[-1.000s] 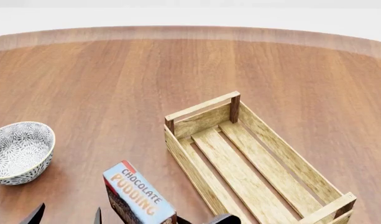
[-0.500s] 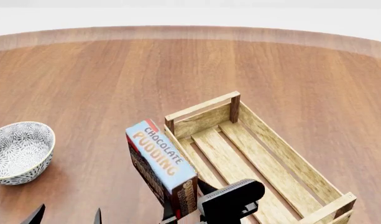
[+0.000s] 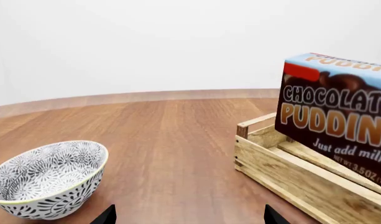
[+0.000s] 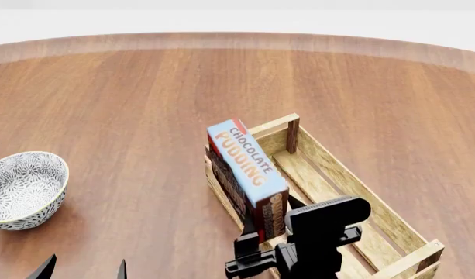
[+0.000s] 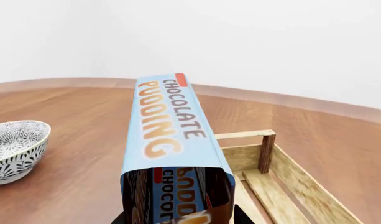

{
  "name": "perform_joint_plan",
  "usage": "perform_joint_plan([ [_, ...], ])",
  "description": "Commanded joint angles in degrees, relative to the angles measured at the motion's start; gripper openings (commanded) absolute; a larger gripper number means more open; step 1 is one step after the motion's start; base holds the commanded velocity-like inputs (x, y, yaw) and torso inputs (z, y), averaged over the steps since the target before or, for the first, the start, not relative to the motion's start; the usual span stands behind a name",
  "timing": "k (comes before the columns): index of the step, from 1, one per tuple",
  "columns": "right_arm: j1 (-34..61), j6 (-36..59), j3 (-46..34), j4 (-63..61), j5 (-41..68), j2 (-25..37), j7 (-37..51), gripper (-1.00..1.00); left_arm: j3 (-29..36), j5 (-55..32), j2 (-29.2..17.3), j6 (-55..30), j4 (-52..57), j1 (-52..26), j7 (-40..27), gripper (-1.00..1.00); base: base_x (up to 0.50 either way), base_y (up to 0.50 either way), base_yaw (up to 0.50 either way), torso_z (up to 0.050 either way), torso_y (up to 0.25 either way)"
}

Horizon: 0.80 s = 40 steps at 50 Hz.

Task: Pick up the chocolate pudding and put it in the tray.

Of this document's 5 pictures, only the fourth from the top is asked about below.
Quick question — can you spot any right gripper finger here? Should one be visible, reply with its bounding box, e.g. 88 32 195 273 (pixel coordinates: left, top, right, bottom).
234 218 262 260
286 196 307 218

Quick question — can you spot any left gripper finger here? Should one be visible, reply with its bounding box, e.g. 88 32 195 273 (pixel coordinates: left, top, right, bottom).
114 258 129 279
25 253 58 279

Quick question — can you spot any chocolate pudding box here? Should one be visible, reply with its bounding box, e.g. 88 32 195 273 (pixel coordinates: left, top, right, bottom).
205 118 291 244

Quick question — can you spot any wooden slatted crate tray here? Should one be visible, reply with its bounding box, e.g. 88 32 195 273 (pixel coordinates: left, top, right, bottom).
204 112 446 279

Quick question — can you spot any white patterned ceramic bowl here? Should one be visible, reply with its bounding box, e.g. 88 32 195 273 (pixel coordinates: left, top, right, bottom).
0 150 70 232

